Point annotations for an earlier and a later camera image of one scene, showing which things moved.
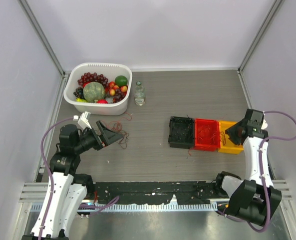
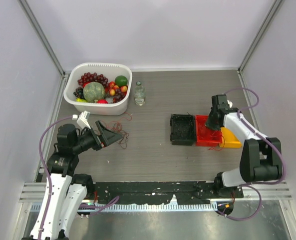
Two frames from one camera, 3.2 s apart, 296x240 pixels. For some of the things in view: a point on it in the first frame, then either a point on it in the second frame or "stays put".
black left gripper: [108, 135] stays put
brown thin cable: [117, 126] stays put
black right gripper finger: [237, 132] to [214, 121]
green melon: [93, 91] stays put
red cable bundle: [204, 132] to [220, 133]
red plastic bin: [206, 134] stays put
